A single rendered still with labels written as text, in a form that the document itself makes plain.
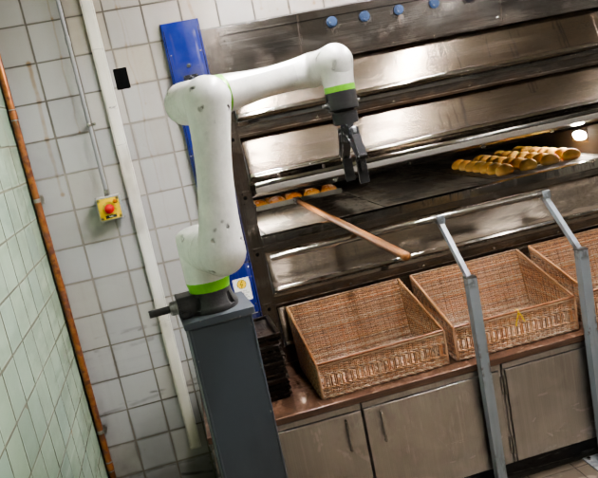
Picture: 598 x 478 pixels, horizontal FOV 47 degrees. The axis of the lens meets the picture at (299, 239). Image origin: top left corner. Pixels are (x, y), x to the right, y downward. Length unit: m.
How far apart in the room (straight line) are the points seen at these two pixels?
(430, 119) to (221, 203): 1.65
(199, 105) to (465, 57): 1.79
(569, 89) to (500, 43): 0.42
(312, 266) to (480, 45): 1.27
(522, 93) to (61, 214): 2.15
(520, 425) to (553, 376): 0.25
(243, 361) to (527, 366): 1.39
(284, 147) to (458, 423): 1.38
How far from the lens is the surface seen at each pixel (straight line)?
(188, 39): 3.03
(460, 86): 3.33
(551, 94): 3.54
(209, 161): 1.81
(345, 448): 2.86
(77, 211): 3.07
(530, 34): 3.52
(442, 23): 3.34
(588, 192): 3.68
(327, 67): 2.05
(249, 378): 2.06
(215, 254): 1.82
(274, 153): 3.08
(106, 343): 3.18
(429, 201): 3.29
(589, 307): 3.04
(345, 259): 3.19
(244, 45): 3.09
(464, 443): 3.04
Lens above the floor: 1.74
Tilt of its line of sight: 11 degrees down
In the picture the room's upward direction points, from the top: 11 degrees counter-clockwise
